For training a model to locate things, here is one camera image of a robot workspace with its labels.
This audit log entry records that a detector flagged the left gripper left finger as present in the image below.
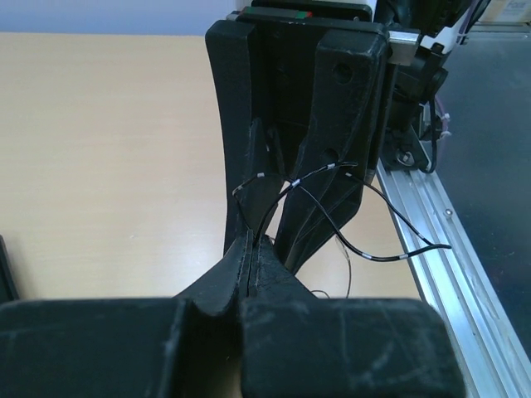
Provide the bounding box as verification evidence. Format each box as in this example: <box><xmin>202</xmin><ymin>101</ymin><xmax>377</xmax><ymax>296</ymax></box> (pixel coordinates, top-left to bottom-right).
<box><xmin>1</xmin><ymin>232</ymin><xmax>252</xmax><ymax>397</ymax></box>

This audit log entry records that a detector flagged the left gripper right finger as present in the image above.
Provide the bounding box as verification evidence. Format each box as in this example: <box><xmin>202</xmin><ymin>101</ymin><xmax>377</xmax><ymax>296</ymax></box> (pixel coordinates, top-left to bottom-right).
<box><xmin>240</xmin><ymin>239</ymin><xmax>466</xmax><ymax>397</ymax></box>

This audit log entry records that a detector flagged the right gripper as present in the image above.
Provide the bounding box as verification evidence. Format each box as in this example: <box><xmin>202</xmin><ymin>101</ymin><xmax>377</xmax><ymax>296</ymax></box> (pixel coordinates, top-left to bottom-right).
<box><xmin>205</xmin><ymin>1</ymin><xmax>395</xmax><ymax>273</ymax></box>

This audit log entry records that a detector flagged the thin cable bundle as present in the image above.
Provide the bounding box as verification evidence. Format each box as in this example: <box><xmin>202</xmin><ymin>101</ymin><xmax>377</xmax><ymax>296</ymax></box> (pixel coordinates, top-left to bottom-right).
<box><xmin>310</xmin><ymin>235</ymin><xmax>353</xmax><ymax>299</ymax></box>

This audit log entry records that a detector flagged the black thin cable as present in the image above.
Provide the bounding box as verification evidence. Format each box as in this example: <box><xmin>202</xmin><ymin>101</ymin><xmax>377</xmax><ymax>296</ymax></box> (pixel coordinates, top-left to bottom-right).
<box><xmin>231</xmin><ymin>160</ymin><xmax>452</xmax><ymax>263</ymax></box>

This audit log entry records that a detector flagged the black plastic bin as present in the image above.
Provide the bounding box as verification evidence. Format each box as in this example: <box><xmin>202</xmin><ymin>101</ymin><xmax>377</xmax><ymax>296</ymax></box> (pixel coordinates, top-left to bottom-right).
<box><xmin>0</xmin><ymin>236</ymin><xmax>20</xmax><ymax>304</ymax></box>

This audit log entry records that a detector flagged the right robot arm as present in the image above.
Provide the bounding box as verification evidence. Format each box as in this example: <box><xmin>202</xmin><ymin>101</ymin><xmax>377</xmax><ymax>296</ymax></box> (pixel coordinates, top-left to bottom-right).
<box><xmin>205</xmin><ymin>1</ymin><xmax>471</xmax><ymax>271</ymax></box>

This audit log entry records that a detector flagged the aluminium rail frame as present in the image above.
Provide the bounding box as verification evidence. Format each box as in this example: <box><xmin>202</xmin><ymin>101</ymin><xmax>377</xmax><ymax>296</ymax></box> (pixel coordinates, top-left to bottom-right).
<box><xmin>375</xmin><ymin>103</ymin><xmax>531</xmax><ymax>398</ymax></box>

